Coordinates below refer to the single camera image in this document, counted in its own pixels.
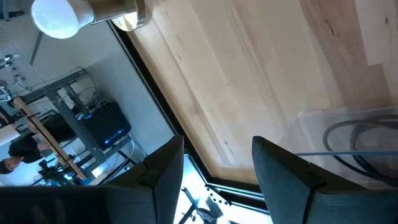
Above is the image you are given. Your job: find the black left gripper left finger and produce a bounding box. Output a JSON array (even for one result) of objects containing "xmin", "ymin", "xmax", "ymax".
[{"xmin": 0, "ymin": 135, "xmax": 185, "ymax": 224}]

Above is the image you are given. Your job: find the clear plastic bin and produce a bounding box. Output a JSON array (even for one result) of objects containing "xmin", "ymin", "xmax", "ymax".
[{"xmin": 278, "ymin": 105, "xmax": 398, "ymax": 191}]

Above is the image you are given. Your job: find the person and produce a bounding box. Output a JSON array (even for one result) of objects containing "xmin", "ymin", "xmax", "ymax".
[{"xmin": 0, "ymin": 133, "xmax": 46, "ymax": 175}]

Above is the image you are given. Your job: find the black computer box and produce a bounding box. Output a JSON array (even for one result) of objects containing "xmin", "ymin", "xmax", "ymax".
[{"xmin": 79, "ymin": 101, "xmax": 132, "ymax": 151}]

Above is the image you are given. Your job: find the light wooden board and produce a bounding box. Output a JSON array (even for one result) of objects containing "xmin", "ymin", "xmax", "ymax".
[{"xmin": 12, "ymin": 96, "xmax": 88, "ymax": 182}]

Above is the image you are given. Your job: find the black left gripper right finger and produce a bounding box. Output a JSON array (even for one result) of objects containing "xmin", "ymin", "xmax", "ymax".
[{"xmin": 251, "ymin": 136, "xmax": 398, "ymax": 224}]

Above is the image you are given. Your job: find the thin black cable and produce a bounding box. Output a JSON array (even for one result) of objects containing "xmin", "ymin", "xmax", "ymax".
[{"xmin": 322, "ymin": 114, "xmax": 398, "ymax": 187}]

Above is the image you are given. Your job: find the bulb lamp with brass base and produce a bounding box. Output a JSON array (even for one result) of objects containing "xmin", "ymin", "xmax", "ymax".
[{"xmin": 30, "ymin": 0, "xmax": 147, "ymax": 40}]

